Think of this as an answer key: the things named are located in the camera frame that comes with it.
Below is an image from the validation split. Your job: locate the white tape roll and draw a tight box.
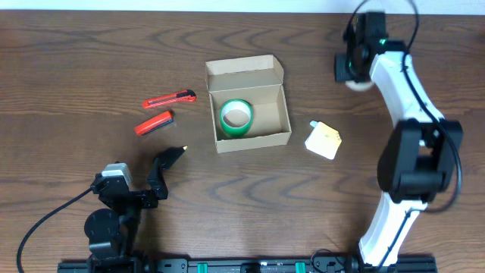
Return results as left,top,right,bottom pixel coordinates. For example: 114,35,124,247
345,80,374,92

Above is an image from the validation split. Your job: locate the red black stapler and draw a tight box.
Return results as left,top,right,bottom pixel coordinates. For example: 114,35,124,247
134,111,174,136

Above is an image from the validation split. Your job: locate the red utility knife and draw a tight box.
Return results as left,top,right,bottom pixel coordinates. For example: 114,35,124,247
142,89,197,109

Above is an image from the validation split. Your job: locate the green tape roll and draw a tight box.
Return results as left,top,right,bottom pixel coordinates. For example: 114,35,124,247
220,99,253,137

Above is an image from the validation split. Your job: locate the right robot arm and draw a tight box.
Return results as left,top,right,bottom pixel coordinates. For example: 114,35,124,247
334,11,463,272

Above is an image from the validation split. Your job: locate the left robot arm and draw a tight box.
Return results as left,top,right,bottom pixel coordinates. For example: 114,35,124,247
84,157,171,273

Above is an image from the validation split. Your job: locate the black glue bottle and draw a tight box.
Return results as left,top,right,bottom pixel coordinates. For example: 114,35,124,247
154,146,188,170

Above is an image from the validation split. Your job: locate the open brown cardboard box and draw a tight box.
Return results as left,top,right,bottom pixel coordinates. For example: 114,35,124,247
205,55,292,153

